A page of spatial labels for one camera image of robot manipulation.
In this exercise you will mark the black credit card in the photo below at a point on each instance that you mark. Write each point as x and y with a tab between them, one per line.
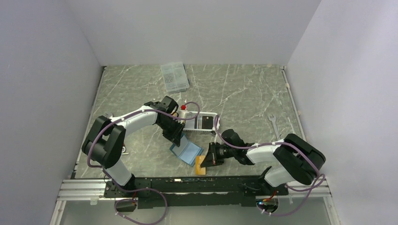
206	122

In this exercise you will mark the white striped credit card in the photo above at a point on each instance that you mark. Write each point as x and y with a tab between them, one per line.
192	125

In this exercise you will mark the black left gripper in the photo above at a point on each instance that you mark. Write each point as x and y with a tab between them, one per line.
174	136

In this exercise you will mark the clear plastic screw box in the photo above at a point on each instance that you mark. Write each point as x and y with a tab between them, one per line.
175	77

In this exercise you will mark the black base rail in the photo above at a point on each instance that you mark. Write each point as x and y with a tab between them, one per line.
196	191

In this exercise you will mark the gold credit card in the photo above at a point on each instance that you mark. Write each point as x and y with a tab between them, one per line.
199	170

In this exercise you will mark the blue card holder wallet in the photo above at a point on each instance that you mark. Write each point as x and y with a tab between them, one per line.
187	151

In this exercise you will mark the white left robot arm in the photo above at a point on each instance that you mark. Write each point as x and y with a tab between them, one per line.
105	139

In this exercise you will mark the white plastic basket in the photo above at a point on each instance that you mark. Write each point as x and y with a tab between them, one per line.
203	130

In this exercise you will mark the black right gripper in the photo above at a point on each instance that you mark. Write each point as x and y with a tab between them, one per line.
211	158

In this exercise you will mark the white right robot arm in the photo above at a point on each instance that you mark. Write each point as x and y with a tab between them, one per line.
296	159

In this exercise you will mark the chrome open-end wrench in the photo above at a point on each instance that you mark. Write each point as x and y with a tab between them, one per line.
272	119

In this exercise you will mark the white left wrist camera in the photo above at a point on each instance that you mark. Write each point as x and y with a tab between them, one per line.
183	114

